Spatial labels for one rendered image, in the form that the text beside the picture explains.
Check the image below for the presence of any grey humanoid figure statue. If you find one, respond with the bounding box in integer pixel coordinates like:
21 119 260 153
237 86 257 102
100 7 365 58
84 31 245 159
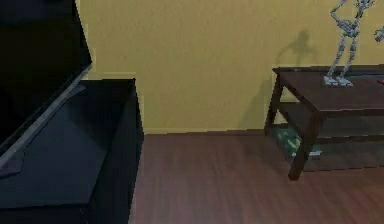
323 0 377 88

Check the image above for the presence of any green patterned rug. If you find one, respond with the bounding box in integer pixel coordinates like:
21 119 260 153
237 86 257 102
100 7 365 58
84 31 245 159
270 127 324 160

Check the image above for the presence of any grey statue fragment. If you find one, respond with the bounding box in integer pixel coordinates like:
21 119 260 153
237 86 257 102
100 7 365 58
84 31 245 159
373 27 384 43

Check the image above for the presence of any black television stand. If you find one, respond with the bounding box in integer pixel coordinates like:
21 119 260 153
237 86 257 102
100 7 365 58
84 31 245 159
0 78 145 224

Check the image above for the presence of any dark brown wooden table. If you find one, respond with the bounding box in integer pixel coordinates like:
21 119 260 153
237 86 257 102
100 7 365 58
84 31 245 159
264 64 384 182

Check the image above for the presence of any black television set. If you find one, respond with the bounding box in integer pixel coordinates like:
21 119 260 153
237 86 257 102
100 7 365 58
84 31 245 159
0 0 93 178

